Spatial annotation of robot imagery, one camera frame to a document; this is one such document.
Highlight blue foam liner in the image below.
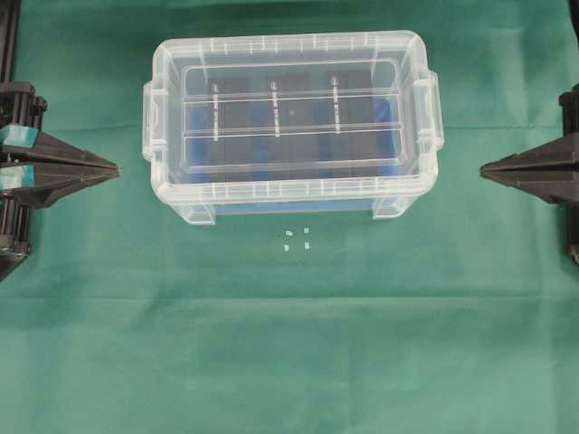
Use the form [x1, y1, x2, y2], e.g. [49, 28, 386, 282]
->
[185, 97, 399, 213]

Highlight white tape marks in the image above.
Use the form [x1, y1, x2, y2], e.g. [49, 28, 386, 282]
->
[282, 226, 311, 252]

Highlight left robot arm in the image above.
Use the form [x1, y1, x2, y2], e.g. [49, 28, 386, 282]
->
[1, 1, 119, 278]

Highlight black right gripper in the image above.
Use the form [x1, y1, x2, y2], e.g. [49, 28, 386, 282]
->
[479, 83, 579, 266]

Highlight black camera box middle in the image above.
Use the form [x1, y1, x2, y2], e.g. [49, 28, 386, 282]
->
[267, 73, 317, 180]

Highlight black camera box left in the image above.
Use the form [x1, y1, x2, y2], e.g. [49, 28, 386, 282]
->
[208, 76, 252, 183]

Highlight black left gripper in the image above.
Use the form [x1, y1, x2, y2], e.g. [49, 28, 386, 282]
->
[0, 80, 121, 268]

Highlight black camera box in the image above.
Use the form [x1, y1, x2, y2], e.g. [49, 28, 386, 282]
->
[208, 76, 252, 183]
[318, 70, 377, 178]
[267, 73, 317, 180]

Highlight clear plastic storage box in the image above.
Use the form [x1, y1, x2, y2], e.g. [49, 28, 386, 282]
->
[144, 149, 438, 225]

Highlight black camera box right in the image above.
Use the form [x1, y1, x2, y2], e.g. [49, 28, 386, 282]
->
[318, 70, 377, 178]

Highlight clear plastic box lid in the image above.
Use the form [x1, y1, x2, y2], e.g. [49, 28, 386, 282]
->
[142, 31, 444, 183]

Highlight green table cloth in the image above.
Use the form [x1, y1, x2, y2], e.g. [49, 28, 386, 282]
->
[1, 1, 578, 433]

